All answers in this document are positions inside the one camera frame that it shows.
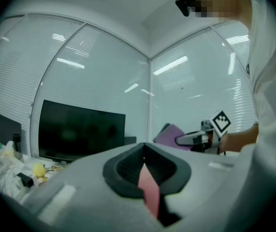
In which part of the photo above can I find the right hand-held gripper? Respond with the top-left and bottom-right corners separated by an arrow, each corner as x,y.
175,110 -> 232,154

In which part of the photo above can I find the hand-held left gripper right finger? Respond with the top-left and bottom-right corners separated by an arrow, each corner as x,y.
144,143 -> 240,232

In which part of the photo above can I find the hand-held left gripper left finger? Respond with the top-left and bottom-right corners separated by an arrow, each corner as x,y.
19,143 -> 164,232

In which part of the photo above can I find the purple cloth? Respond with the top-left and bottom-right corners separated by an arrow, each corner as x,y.
153,123 -> 191,151

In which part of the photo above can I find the pink desk mat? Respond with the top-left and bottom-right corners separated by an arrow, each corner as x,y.
137,164 -> 160,218

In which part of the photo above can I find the person's right forearm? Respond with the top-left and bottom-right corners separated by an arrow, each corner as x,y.
221,124 -> 259,152

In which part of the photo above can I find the yellow plush toy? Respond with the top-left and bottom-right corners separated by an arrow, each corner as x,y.
32,162 -> 47,177

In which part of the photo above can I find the black charger block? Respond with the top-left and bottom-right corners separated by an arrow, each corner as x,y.
16,172 -> 34,188

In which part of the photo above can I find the black monitor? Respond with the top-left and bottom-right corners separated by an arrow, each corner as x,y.
38,99 -> 126,161

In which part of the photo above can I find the person's white shirt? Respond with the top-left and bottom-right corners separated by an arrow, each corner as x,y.
239,0 -> 276,232

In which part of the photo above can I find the person's head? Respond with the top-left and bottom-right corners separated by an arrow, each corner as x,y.
188,0 -> 252,30

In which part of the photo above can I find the black head camera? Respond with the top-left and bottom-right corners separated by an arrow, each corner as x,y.
175,0 -> 199,17

